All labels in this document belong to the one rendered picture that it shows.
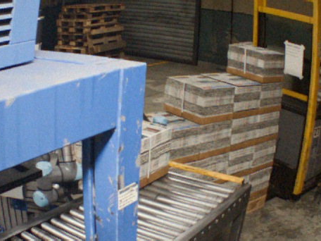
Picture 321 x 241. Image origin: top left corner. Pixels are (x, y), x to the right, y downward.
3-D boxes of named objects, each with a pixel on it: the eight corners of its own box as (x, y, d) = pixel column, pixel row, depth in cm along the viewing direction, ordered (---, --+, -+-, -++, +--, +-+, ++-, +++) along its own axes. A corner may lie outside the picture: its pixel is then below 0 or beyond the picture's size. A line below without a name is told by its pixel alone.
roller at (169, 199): (126, 185, 226) (122, 180, 222) (217, 211, 203) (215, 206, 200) (121, 194, 223) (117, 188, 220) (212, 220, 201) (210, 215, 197)
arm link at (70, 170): (63, 66, 204) (76, 179, 205) (42, 69, 198) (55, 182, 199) (74, 62, 195) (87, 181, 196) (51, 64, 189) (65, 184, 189)
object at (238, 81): (199, 75, 345) (199, 73, 345) (226, 73, 363) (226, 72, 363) (237, 87, 318) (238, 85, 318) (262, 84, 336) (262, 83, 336)
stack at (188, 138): (91, 233, 323) (89, 120, 300) (210, 201, 395) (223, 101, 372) (122, 257, 294) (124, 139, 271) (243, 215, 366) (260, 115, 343)
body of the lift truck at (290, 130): (249, 177, 448) (260, 94, 426) (281, 165, 482) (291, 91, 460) (300, 199, 397) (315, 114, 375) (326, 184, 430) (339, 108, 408)
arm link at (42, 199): (43, 194, 185) (44, 211, 187) (58, 187, 194) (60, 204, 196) (30, 187, 188) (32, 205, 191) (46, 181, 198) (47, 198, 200)
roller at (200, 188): (148, 175, 242) (146, 168, 239) (234, 197, 220) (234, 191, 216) (143, 182, 239) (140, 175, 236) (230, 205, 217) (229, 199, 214)
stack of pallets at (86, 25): (86, 57, 1058) (91, 3, 1022) (121, 60, 1019) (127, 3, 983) (50, 65, 943) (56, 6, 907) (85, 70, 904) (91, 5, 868)
